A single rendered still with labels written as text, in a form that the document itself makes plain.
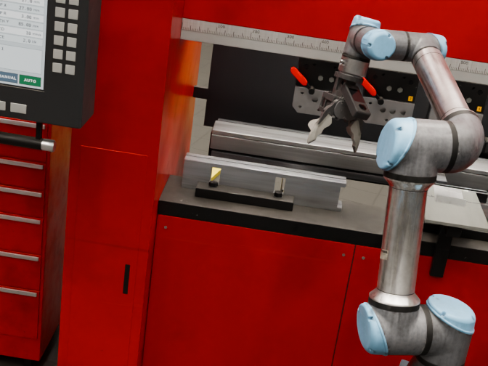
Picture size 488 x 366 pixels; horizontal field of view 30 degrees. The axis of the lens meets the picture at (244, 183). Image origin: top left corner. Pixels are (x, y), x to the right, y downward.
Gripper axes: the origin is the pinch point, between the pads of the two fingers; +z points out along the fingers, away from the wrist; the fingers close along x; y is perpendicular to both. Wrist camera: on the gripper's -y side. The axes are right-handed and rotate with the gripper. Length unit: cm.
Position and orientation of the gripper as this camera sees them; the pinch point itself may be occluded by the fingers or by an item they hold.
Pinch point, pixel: (332, 149)
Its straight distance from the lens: 242.6
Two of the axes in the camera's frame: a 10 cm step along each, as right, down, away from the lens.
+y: -4.0, -3.0, 8.6
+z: -2.7, 9.4, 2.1
